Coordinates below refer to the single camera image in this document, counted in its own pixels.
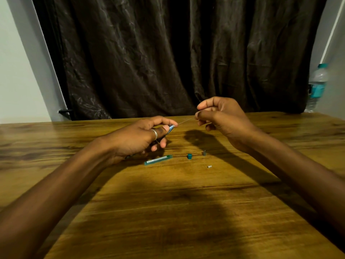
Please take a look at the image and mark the person's left hand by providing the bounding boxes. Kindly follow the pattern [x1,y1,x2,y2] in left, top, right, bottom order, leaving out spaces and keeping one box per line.
[95,116,178,166]

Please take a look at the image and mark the dark brown curtain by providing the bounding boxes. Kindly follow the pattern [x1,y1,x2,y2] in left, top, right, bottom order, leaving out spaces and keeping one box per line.
[32,0,329,121]

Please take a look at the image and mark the person's right hand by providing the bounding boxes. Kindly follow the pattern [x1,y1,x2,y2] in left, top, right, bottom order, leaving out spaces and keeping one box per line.
[194,96,260,154]

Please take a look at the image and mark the clear plastic water bottle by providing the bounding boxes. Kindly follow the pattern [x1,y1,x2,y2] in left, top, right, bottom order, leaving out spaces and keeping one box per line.
[305,63,329,113]

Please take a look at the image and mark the person's left forearm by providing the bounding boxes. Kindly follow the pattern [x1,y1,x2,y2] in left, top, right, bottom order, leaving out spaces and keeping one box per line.
[0,140,114,259]

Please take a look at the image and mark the person's right forearm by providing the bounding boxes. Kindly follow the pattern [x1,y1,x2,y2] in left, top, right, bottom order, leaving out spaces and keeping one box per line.
[240,129,345,236]

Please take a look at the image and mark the blue mechanical pencil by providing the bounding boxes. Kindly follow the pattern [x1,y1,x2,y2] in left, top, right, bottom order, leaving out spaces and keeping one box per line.
[125,124,178,160]

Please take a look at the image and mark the teal lead refill case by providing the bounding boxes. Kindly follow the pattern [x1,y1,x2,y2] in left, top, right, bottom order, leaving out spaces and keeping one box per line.
[144,155,173,165]

